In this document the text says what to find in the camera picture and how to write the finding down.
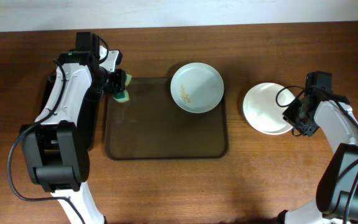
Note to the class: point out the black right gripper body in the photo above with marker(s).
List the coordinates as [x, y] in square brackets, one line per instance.
[299, 117]

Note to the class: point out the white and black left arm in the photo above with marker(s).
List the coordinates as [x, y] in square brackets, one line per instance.
[56, 146]

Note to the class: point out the green and yellow sponge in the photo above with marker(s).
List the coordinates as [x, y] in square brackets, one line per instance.
[123, 96]

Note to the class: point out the white plate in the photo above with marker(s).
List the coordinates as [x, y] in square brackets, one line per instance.
[261, 110]

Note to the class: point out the large brown tray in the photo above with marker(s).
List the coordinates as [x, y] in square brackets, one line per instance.
[152, 126]

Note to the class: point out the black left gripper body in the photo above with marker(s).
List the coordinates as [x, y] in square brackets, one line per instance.
[117, 82]

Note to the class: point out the pale green plate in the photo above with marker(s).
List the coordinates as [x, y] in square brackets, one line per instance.
[197, 87]

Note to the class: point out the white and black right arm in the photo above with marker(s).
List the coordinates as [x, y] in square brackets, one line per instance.
[336, 199]

